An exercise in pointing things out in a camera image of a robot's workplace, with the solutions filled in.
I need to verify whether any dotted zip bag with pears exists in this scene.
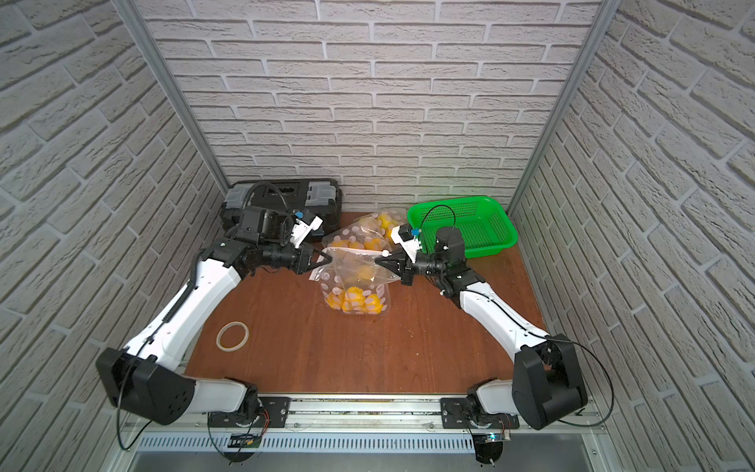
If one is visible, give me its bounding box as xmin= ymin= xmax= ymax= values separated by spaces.
xmin=310 ymin=247 xmax=390 ymax=316

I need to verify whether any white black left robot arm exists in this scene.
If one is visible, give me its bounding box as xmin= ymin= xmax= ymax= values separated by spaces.
xmin=96 ymin=204 xmax=331 ymax=425

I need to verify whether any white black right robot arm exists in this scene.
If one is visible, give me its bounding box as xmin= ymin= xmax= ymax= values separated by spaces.
xmin=375 ymin=224 xmax=588 ymax=430

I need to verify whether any clear zip bag with pears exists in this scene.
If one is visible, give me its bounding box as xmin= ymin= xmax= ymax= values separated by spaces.
xmin=322 ymin=208 xmax=407 ymax=252

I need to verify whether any black plastic toolbox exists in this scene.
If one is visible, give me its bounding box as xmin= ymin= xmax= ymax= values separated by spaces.
xmin=220 ymin=178 xmax=344 ymax=240

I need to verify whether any green plastic basket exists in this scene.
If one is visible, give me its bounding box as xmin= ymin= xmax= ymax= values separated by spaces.
xmin=407 ymin=196 xmax=518 ymax=259

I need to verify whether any clear tape roll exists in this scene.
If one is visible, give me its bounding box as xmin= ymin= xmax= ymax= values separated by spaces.
xmin=215 ymin=321 xmax=250 ymax=353

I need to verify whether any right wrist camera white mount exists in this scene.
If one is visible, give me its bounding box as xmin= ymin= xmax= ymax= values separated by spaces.
xmin=390 ymin=223 xmax=422 ymax=263

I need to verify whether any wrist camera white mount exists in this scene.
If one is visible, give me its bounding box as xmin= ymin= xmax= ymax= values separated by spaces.
xmin=289 ymin=210 xmax=324 ymax=249
xmin=390 ymin=223 xmax=422 ymax=263

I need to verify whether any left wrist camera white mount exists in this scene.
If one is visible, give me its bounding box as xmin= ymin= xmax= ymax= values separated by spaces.
xmin=289 ymin=210 xmax=324 ymax=249

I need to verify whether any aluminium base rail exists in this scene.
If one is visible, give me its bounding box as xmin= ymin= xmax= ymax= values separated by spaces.
xmin=110 ymin=393 xmax=611 ymax=464

